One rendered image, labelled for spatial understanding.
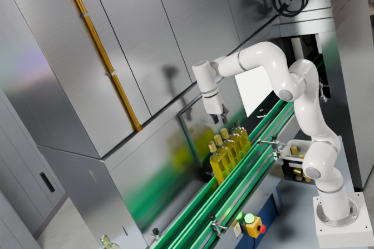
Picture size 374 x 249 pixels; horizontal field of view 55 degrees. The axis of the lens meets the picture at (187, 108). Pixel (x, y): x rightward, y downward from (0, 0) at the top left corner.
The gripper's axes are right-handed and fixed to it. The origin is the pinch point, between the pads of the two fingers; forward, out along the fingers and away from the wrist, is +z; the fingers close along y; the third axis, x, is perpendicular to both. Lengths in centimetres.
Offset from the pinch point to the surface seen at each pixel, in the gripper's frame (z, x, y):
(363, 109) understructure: 73, 129, 21
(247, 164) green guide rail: 29.1, 2.2, 5.9
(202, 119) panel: 0.5, 0.4, -12.0
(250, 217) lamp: 36.6, -24.0, 20.0
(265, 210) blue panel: 53, -5, 13
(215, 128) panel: 10.6, 6.5, -12.1
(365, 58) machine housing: 40, 150, 21
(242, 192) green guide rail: 30.0, -16.0, 13.4
